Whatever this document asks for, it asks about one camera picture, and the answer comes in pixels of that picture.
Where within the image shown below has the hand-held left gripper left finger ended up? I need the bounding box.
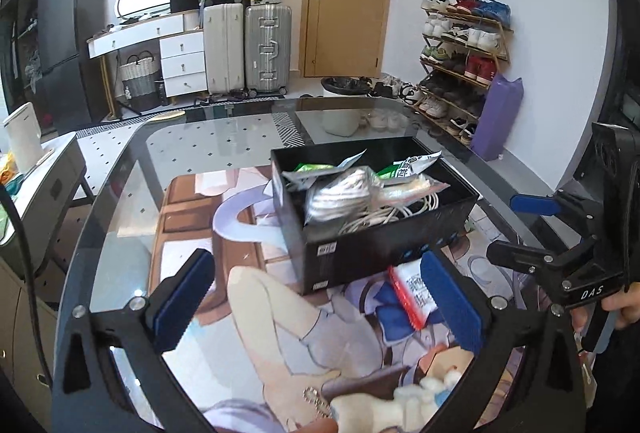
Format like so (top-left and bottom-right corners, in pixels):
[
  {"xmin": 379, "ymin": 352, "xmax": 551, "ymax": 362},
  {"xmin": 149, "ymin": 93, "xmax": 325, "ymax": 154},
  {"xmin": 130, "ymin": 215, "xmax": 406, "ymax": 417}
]
[{"xmin": 52, "ymin": 248, "xmax": 217, "ymax": 433}]

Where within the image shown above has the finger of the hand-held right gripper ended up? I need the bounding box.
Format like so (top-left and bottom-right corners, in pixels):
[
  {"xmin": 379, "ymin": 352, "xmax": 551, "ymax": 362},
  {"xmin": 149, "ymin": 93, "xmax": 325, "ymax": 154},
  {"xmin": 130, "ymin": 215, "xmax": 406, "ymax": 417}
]
[
  {"xmin": 510, "ymin": 189, "xmax": 598, "ymax": 228},
  {"xmin": 486, "ymin": 238, "xmax": 597, "ymax": 288}
]

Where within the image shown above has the clear bag white item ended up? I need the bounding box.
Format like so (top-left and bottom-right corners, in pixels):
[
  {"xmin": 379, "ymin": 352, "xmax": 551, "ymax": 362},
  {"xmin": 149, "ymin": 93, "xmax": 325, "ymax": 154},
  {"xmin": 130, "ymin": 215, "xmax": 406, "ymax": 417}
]
[{"xmin": 302, "ymin": 152, "xmax": 451, "ymax": 226}]

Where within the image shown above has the white electric kettle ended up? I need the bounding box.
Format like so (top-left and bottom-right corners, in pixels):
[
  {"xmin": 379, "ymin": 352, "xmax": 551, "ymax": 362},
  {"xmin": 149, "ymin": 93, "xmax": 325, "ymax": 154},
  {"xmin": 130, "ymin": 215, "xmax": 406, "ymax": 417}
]
[{"xmin": 2, "ymin": 103, "xmax": 43, "ymax": 174}]

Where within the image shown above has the black fridge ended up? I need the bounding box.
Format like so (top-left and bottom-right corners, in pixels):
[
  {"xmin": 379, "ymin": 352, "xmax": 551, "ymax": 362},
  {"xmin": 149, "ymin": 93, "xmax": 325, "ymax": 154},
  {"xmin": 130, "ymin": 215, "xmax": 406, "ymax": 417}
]
[{"xmin": 37, "ymin": 0, "xmax": 108, "ymax": 134}]

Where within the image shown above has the printed desk mat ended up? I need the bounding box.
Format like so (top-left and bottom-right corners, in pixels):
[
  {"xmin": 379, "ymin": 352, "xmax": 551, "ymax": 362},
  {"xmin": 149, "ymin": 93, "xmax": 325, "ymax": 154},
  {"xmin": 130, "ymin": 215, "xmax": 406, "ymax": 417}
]
[{"xmin": 150, "ymin": 165, "xmax": 551, "ymax": 433}]

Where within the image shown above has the red and white packet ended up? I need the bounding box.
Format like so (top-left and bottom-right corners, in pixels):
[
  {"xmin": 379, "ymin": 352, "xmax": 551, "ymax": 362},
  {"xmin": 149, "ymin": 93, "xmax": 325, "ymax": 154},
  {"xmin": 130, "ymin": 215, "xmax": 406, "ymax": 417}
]
[{"xmin": 389, "ymin": 259, "xmax": 441, "ymax": 331}]

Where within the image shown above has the black and white patterned rug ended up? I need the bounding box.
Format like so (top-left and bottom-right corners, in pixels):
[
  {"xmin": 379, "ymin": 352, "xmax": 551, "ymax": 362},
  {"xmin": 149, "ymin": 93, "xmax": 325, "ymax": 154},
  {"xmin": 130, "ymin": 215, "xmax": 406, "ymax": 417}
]
[{"xmin": 75, "ymin": 98, "xmax": 306, "ymax": 148}]

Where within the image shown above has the yellow snack bag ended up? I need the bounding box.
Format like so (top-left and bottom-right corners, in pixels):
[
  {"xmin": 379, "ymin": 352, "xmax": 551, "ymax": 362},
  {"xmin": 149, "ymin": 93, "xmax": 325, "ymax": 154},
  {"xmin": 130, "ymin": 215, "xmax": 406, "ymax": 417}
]
[{"xmin": 0, "ymin": 153, "xmax": 21, "ymax": 186}]

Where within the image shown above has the metal ball chain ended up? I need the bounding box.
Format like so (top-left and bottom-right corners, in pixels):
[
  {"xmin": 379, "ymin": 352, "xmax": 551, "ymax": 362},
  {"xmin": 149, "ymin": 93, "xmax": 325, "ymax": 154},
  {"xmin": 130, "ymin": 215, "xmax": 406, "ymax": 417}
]
[{"xmin": 300, "ymin": 385, "xmax": 333, "ymax": 420}]

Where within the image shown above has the purple yoga mat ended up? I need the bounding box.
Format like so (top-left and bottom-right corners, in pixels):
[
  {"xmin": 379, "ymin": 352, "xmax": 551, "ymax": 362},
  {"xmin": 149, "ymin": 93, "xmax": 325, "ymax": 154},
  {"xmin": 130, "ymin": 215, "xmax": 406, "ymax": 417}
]
[{"xmin": 470, "ymin": 73, "xmax": 524, "ymax": 162}]

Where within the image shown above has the black cardboard box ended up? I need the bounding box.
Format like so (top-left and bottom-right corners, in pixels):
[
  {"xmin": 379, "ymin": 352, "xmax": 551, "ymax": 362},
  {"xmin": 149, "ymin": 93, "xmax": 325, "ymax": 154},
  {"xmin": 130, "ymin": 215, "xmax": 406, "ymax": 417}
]
[{"xmin": 270, "ymin": 136, "xmax": 480, "ymax": 296}]

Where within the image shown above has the black cable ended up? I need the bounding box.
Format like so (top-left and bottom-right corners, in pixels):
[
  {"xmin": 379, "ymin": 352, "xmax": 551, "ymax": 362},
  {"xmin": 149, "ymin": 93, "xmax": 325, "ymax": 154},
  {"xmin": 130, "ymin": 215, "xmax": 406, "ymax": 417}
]
[{"xmin": 0, "ymin": 185, "xmax": 55, "ymax": 386}]

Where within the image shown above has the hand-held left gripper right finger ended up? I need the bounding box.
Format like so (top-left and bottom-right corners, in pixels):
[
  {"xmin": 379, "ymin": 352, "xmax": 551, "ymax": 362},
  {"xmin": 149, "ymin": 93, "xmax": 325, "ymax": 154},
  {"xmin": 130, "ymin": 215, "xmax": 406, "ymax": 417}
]
[{"xmin": 420, "ymin": 250, "xmax": 586, "ymax": 433}]

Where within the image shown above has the white dresser with drawers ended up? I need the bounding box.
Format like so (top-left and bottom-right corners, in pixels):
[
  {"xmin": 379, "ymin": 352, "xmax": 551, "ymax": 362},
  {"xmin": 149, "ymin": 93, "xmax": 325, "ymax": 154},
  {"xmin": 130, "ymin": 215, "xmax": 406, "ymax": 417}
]
[{"xmin": 87, "ymin": 10, "xmax": 208, "ymax": 100}]

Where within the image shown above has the silver suitcase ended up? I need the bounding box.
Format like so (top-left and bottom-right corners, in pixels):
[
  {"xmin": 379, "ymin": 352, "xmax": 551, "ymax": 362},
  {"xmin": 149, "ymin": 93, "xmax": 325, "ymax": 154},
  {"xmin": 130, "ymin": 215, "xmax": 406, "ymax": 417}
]
[{"xmin": 243, "ymin": 4, "xmax": 293, "ymax": 96}]

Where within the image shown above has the white-topped side cabinet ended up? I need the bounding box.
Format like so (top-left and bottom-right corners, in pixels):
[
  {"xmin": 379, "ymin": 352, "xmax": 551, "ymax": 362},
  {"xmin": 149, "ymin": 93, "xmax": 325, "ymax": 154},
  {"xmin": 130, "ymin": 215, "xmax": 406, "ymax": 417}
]
[{"xmin": 0, "ymin": 133, "xmax": 90, "ymax": 304}]

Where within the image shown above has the shoe rack with shoes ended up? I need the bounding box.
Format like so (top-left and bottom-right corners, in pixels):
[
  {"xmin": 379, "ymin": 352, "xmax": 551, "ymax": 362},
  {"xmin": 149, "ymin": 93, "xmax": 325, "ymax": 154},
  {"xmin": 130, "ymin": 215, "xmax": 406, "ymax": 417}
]
[{"xmin": 419, "ymin": 0, "xmax": 513, "ymax": 146}]

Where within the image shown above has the white round cable bundle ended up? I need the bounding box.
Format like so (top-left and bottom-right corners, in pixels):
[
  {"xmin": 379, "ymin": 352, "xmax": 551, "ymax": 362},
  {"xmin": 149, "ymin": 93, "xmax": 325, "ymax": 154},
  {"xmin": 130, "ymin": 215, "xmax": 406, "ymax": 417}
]
[{"xmin": 337, "ymin": 193, "xmax": 441, "ymax": 236}]

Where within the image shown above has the white trash bin black liner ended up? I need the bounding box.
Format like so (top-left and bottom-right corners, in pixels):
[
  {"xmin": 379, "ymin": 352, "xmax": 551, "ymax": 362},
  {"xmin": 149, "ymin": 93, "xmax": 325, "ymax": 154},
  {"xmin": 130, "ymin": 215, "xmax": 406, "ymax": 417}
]
[{"xmin": 320, "ymin": 76, "xmax": 372, "ymax": 136}]

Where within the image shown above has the wooden shoe rack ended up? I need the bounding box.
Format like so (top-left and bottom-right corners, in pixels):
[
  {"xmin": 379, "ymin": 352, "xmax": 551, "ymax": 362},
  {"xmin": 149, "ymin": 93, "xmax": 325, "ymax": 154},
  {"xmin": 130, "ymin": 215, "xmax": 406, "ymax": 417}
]
[{"xmin": 419, "ymin": 0, "xmax": 515, "ymax": 146}]

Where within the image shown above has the white and green snack packet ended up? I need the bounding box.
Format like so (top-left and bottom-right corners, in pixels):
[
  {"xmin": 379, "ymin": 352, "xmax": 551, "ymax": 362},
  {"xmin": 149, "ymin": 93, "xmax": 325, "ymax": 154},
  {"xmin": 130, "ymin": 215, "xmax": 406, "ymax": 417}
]
[{"xmin": 377, "ymin": 152, "xmax": 443, "ymax": 178}]

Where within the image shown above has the person's right hand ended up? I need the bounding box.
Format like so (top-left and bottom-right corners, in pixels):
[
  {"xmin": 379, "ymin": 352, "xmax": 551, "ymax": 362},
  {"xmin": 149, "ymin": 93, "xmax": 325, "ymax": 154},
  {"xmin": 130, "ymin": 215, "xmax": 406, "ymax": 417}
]
[{"xmin": 611, "ymin": 282, "xmax": 640, "ymax": 331}]

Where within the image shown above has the woven basket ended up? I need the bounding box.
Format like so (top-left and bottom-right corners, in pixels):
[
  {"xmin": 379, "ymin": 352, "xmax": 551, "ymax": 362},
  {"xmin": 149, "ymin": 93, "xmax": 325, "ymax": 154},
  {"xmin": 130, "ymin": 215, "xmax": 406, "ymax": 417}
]
[{"xmin": 117, "ymin": 54, "xmax": 162, "ymax": 111}]

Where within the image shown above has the white suitcase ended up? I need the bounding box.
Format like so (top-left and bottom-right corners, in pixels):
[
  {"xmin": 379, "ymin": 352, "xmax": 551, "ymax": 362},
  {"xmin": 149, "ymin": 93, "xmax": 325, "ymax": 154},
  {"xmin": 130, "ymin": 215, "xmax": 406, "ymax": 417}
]
[{"xmin": 202, "ymin": 3, "xmax": 246, "ymax": 96}]

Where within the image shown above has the pile of loose shoes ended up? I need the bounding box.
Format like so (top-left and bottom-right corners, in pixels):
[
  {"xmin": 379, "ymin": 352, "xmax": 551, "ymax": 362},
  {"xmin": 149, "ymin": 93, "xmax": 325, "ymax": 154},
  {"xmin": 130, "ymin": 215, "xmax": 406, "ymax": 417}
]
[{"xmin": 362, "ymin": 73, "xmax": 426, "ymax": 131}]

